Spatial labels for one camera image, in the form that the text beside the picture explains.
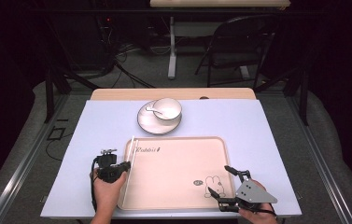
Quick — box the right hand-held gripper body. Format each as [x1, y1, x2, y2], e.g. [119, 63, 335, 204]
[218, 177, 278, 213]

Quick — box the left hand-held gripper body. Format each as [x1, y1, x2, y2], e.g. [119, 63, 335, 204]
[96, 148, 122, 184]

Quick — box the white chopstick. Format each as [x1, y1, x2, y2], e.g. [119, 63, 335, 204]
[121, 139, 139, 209]
[125, 135, 135, 163]

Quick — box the pink tray with rabbit print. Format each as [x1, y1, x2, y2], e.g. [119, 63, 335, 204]
[116, 135, 236, 212]

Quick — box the white plate with dark rim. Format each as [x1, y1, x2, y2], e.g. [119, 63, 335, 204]
[136, 100, 183, 136]

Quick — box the white ceramic spoon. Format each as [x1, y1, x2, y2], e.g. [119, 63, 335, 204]
[145, 106, 165, 120]

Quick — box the white bowl with dark rim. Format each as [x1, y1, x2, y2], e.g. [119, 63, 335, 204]
[151, 97, 183, 126]

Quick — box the person's right hand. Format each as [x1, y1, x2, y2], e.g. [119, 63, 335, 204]
[238, 178, 279, 224]

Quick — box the person's left hand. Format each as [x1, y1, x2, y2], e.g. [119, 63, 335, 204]
[90, 169, 129, 217]

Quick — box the light blue table mat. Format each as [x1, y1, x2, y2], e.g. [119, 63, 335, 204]
[39, 98, 303, 218]

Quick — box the black floor socket box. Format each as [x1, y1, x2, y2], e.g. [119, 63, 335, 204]
[46, 125, 66, 142]

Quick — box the light wooden table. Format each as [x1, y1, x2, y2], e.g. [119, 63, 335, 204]
[89, 87, 257, 101]

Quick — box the black metal stand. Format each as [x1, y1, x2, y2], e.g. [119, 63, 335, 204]
[253, 62, 310, 127]
[43, 18, 101, 124]

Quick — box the black folding chair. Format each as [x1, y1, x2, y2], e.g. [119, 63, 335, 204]
[194, 14, 278, 88]

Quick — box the dark equipment with red light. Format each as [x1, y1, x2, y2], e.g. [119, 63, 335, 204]
[94, 14, 116, 40]

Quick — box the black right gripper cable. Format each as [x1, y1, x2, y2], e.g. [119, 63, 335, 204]
[251, 203, 278, 217]

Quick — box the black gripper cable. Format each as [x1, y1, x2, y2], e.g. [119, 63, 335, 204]
[251, 203, 278, 217]
[90, 157, 101, 213]

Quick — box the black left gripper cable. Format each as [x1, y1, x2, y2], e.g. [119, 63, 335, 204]
[90, 157, 101, 213]

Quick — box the thin black floor cable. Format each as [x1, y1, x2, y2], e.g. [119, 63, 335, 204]
[45, 132, 75, 162]

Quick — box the aluminium floor rail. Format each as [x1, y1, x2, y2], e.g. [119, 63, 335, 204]
[0, 92, 71, 224]
[285, 92, 352, 224]

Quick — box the bundle of floor cables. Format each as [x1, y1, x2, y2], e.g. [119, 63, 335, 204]
[102, 40, 157, 90]

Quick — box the white desk frame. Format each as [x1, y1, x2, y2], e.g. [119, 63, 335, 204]
[167, 16, 251, 80]

